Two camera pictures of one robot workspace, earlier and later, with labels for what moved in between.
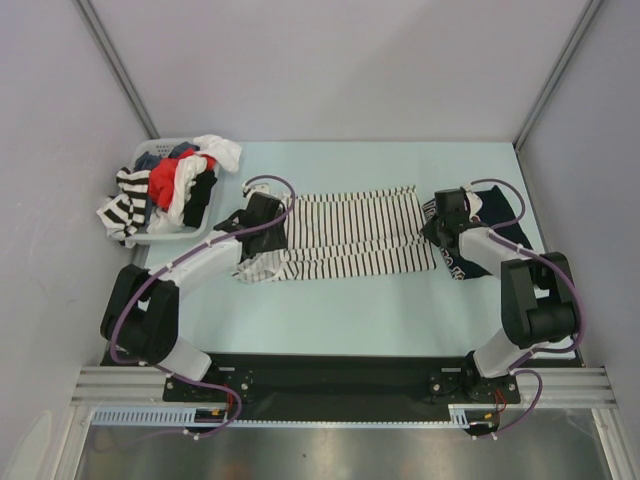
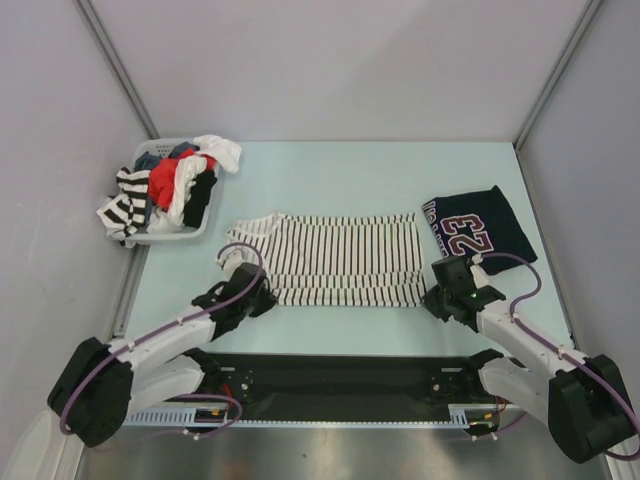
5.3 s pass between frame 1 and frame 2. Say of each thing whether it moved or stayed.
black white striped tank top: stayed
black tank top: stayed
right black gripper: moved
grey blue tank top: stayed
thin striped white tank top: moved
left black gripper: moved
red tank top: stayed
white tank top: stayed
